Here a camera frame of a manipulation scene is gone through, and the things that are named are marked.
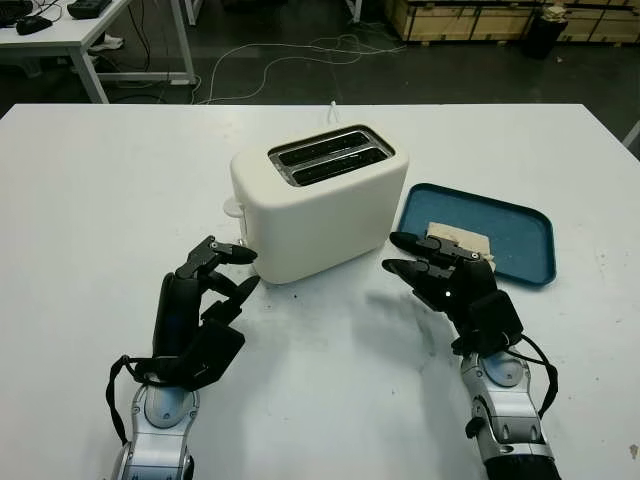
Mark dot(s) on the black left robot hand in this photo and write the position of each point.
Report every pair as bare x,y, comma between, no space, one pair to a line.
172,315

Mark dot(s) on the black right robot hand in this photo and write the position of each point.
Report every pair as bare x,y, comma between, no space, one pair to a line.
465,285

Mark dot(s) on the slice of bread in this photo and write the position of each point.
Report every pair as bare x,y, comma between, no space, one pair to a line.
470,240

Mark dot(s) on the blue plastic tray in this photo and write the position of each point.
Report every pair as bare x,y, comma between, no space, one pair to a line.
500,220

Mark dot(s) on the cream white toaster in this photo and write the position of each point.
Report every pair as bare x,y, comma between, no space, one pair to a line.
320,225

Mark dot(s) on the wooden crate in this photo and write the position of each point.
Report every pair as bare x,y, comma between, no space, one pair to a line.
450,20

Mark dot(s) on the white shoe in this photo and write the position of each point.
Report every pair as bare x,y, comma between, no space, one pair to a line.
106,46

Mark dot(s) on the white table leg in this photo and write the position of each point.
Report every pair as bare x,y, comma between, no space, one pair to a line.
353,10

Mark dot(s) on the white office desk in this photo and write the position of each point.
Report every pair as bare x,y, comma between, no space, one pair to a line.
50,32

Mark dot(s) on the black device on desk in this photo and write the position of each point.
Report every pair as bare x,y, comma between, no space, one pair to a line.
87,7

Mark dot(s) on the black computer mouse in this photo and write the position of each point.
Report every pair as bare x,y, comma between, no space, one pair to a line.
32,25

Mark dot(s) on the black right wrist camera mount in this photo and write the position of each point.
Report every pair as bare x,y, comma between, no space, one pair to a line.
495,320

